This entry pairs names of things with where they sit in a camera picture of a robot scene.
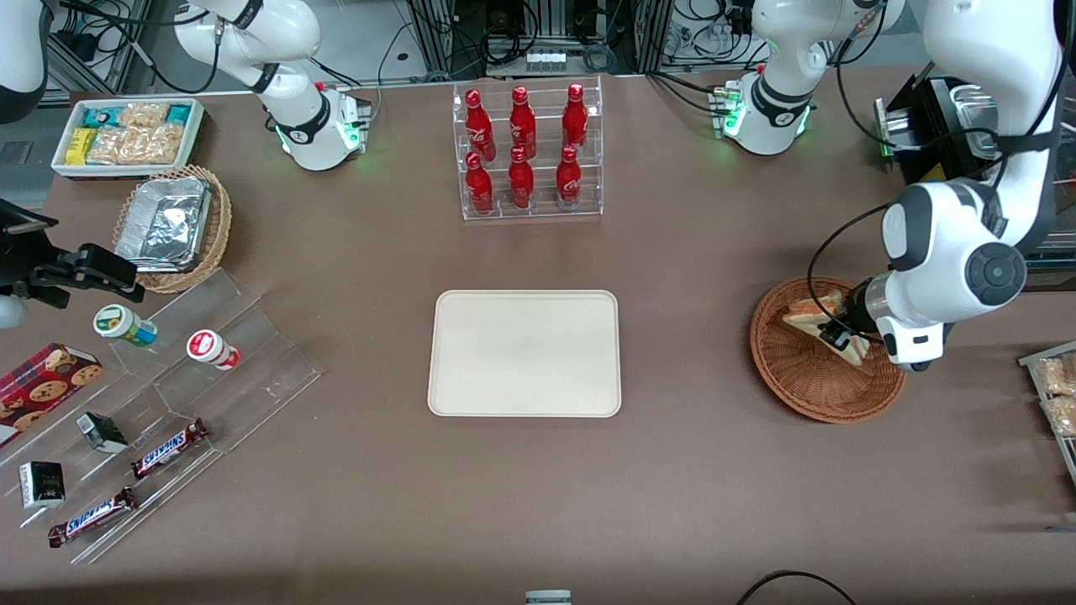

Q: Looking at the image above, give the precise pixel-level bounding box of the triangular sandwich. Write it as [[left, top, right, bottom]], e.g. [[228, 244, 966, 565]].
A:
[[782, 286, 885, 367]]

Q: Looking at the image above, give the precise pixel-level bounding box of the red lid yogurt cup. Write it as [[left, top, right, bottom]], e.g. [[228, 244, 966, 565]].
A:
[[186, 329, 243, 371]]

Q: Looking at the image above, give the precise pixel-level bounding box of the red tartan cookie box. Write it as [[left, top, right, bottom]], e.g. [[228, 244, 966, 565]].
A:
[[0, 342, 104, 448]]

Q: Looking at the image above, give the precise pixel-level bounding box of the red cola bottle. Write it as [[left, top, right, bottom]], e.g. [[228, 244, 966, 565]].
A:
[[464, 89, 495, 162], [562, 82, 589, 156], [465, 151, 495, 215], [509, 86, 537, 160], [508, 147, 535, 211], [556, 145, 583, 211]]

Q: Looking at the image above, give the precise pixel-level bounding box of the clear acrylic bottle rack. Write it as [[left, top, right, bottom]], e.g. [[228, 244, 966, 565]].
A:
[[452, 76, 604, 222]]

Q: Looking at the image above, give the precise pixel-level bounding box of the small clear cracker bag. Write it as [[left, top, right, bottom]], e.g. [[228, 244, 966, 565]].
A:
[[118, 103, 170, 129]]

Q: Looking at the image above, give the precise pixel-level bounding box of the light tan wicker basket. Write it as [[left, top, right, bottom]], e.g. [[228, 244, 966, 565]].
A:
[[113, 165, 233, 294]]

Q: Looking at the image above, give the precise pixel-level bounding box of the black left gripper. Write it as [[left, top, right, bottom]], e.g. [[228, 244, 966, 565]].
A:
[[820, 279, 883, 353]]

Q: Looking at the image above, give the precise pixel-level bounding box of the black countertop cooking machine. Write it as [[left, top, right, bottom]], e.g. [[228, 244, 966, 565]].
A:
[[873, 72, 1076, 292]]

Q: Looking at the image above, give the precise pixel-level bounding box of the cream rectangular tray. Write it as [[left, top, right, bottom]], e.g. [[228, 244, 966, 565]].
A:
[[427, 290, 622, 418]]

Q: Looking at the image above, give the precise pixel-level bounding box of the white rectangular snack bin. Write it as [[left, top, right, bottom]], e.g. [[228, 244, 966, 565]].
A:
[[52, 97, 206, 181]]

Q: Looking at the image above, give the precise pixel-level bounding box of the brown round wicker basket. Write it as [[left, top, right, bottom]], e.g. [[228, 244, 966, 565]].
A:
[[750, 277, 909, 424]]

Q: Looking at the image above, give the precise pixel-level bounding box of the small black carton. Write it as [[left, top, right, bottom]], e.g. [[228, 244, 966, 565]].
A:
[[76, 411, 129, 455], [18, 460, 67, 510]]

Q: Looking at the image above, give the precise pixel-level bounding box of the black cable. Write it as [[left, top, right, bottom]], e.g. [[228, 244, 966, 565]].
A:
[[737, 569, 859, 605]]

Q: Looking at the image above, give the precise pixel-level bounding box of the brown Snickers bar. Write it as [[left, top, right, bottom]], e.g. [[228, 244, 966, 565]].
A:
[[47, 486, 140, 550], [130, 418, 210, 481]]

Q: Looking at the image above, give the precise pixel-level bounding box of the clear acrylic stepped shelf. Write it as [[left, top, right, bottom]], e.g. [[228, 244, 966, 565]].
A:
[[0, 268, 321, 566]]

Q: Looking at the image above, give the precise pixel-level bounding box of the aluminium foil container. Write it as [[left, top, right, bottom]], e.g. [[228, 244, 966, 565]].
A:
[[114, 176, 214, 275]]

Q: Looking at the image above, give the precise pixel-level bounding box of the green lid yogurt cup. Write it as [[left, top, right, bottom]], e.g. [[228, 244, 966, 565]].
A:
[[92, 304, 159, 349]]

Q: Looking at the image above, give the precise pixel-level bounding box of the grey metal tray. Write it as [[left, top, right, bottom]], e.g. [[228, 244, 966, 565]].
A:
[[1018, 340, 1076, 488]]

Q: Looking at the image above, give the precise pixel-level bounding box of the large clear cracker bag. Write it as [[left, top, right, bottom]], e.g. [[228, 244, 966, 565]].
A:
[[87, 125, 183, 166]]

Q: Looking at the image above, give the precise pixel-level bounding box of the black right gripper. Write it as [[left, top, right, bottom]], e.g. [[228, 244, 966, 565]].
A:
[[0, 199, 146, 308]]

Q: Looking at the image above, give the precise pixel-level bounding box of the steel pan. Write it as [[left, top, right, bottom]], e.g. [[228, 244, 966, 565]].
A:
[[949, 82, 1003, 158]]

